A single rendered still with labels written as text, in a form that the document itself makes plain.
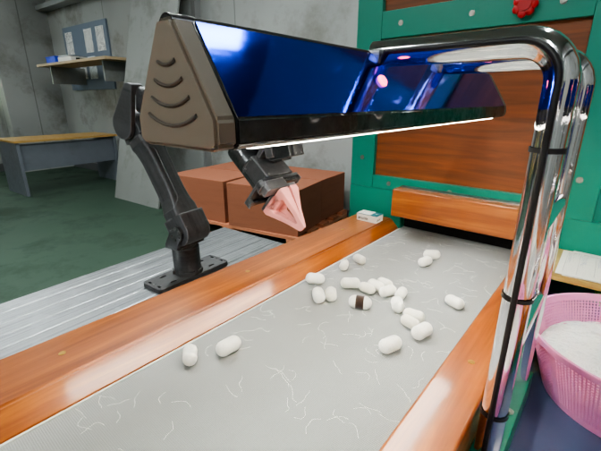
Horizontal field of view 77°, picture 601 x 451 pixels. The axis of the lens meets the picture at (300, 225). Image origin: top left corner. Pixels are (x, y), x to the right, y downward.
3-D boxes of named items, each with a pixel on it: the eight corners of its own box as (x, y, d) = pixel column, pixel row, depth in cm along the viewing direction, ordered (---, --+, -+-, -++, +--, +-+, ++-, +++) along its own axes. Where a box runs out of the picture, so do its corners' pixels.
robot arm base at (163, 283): (227, 234, 94) (208, 229, 98) (156, 260, 78) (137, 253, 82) (229, 264, 96) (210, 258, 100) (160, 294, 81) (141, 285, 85)
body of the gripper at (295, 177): (303, 178, 70) (281, 150, 72) (265, 187, 63) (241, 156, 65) (287, 200, 74) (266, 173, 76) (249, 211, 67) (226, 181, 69)
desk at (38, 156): (124, 181, 528) (117, 133, 508) (27, 197, 437) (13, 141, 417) (101, 175, 564) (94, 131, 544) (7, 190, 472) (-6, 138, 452)
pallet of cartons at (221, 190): (165, 228, 331) (157, 173, 316) (242, 204, 407) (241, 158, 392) (287, 266, 256) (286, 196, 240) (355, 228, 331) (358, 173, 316)
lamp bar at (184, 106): (139, 143, 25) (122, 21, 23) (458, 115, 70) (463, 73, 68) (215, 154, 20) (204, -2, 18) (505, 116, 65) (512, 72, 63)
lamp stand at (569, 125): (334, 412, 50) (348, 39, 36) (402, 342, 64) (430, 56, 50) (488, 506, 38) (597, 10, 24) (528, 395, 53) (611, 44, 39)
